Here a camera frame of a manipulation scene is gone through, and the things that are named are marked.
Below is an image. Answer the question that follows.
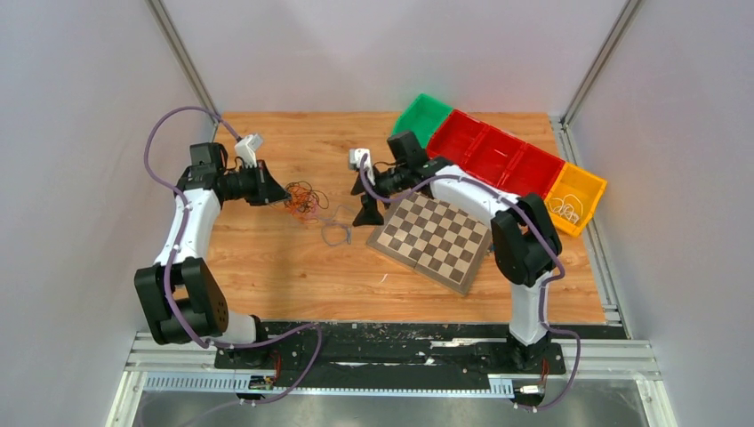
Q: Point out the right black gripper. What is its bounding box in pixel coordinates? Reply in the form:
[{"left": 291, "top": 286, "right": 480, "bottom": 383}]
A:
[{"left": 353, "top": 163, "right": 410, "bottom": 225}]

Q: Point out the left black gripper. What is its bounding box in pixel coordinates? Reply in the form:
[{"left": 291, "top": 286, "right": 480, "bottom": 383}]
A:
[{"left": 224, "top": 160, "right": 291, "bottom": 207}]

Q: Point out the orange wire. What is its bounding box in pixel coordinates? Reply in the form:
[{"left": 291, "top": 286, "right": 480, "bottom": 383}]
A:
[{"left": 282, "top": 183, "right": 328, "bottom": 224}]

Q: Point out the blue wire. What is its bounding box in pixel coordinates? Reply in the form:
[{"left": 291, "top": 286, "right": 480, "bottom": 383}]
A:
[{"left": 317, "top": 204, "right": 357, "bottom": 247}]

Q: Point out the white wire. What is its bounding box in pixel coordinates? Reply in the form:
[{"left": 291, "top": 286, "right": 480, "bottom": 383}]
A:
[{"left": 548, "top": 194, "right": 587, "bottom": 226}]

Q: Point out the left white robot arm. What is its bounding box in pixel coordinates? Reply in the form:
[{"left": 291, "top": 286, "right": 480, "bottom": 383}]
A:
[{"left": 134, "top": 134, "right": 290, "bottom": 368}]

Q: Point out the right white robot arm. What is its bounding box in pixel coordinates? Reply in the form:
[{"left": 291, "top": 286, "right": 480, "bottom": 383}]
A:
[{"left": 348, "top": 131, "right": 565, "bottom": 372}]

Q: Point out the wooden chessboard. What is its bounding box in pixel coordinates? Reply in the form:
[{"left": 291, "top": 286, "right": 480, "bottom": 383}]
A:
[{"left": 366, "top": 194, "right": 492, "bottom": 295}]

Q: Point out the green plastic bin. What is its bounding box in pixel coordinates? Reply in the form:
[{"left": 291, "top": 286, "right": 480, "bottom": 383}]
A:
[{"left": 392, "top": 93, "right": 453, "bottom": 148}]

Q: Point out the red bin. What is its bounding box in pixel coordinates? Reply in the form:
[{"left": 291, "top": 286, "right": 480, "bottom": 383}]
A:
[
  {"left": 426, "top": 109, "right": 490, "bottom": 169},
  {"left": 461, "top": 126, "right": 525, "bottom": 188},
  {"left": 499, "top": 144, "right": 565, "bottom": 199}
]

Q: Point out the red bin middle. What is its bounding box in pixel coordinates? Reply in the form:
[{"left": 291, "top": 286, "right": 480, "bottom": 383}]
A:
[{"left": 461, "top": 126, "right": 525, "bottom": 188}]

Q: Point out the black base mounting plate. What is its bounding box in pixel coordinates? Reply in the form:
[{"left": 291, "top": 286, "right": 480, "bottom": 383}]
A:
[{"left": 212, "top": 318, "right": 629, "bottom": 392}]

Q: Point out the yellow plastic bin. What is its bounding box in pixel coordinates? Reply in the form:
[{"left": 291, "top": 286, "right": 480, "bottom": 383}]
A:
[{"left": 544, "top": 162, "right": 607, "bottom": 237}]

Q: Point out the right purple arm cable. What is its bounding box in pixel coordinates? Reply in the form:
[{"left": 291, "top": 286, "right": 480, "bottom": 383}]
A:
[{"left": 357, "top": 153, "right": 583, "bottom": 412}]

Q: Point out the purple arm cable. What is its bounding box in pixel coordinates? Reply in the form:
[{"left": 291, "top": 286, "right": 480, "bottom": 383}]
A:
[
  {"left": 143, "top": 106, "right": 325, "bottom": 407},
  {"left": 357, "top": 153, "right": 583, "bottom": 412}
]

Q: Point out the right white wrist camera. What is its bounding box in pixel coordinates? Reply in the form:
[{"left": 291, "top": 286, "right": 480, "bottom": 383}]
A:
[{"left": 348, "top": 148, "right": 375, "bottom": 186}]

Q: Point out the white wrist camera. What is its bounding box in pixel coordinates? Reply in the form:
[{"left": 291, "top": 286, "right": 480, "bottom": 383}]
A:
[
  {"left": 348, "top": 148, "right": 375, "bottom": 186},
  {"left": 234, "top": 133, "right": 264, "bottom": 168}
]

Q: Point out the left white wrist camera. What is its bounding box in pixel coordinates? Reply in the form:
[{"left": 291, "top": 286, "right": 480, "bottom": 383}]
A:
[{"left": 234, "top": 133, "right": 264, "bottom": 168}]

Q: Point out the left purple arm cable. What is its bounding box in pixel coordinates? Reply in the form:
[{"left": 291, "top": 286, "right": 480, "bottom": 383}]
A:
[{"left": 143, "top": 106, "right": 325, "bottom": 407}]

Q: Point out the aluminium frame rail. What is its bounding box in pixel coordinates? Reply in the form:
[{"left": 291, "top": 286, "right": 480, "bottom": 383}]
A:
[{"left": 105, "top": 333, "right": 676, "bottom": 426}]

